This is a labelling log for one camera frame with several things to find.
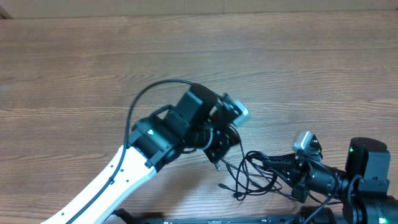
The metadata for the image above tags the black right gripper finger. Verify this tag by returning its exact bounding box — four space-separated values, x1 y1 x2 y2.
265 153 295 162
262 160 299 188

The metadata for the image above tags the thin black cable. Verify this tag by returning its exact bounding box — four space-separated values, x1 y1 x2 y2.
214 157 299 202

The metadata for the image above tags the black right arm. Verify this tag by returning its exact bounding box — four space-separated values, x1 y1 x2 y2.
262 134 397 223

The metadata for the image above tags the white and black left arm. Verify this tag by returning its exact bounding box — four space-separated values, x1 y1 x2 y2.
46 83 250 223

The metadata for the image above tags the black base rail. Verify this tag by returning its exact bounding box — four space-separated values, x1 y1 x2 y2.
105 208 346 224

